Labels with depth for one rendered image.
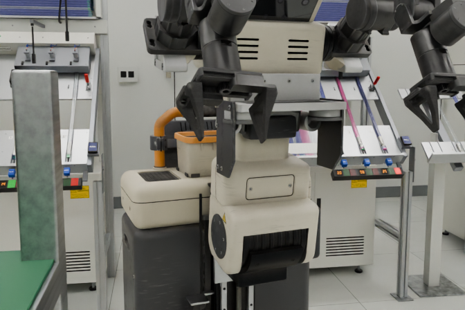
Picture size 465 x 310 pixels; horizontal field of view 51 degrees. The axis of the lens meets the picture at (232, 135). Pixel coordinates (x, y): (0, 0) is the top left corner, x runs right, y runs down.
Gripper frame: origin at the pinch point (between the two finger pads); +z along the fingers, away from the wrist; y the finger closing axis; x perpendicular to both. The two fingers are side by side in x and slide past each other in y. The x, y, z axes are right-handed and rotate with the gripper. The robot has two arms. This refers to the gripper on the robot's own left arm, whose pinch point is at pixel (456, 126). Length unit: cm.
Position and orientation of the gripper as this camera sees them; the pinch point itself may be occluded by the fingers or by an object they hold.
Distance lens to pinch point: 96.5
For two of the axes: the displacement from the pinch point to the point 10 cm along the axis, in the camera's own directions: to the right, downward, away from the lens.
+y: 9.4, 0.0, 3.4
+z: 1.4, 9.2, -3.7
